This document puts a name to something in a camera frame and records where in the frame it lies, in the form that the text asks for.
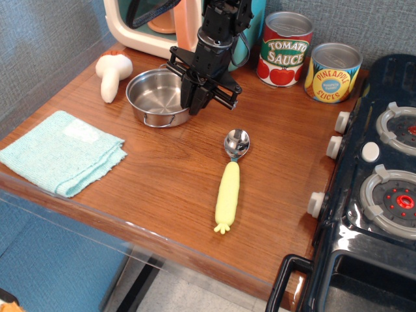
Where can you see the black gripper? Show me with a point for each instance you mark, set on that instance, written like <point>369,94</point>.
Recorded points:
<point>205,73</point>

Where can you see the stainless steel pot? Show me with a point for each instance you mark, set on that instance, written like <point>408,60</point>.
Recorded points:
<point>155,98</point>

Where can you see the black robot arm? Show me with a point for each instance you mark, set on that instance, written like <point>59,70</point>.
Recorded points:
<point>225,19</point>

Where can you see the white plush mushroom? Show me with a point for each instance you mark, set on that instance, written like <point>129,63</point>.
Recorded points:
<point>111,68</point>

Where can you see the light blue folded towel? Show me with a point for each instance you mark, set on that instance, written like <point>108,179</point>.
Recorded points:
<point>63,154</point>

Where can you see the teal toy microwave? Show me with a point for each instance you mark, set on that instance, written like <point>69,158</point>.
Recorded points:
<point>154,27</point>

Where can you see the tomato sauce can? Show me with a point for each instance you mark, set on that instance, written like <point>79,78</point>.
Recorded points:
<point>286,40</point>

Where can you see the pineapple slices can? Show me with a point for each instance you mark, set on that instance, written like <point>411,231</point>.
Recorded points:
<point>333,70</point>

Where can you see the black toy stove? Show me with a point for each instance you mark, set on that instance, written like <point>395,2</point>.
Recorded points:
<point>364,243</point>

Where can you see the orange object at corner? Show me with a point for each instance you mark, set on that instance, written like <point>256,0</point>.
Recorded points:
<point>9,303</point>

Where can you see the spoon with yellow-green handle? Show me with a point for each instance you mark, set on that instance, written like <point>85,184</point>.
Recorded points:
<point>236,144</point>

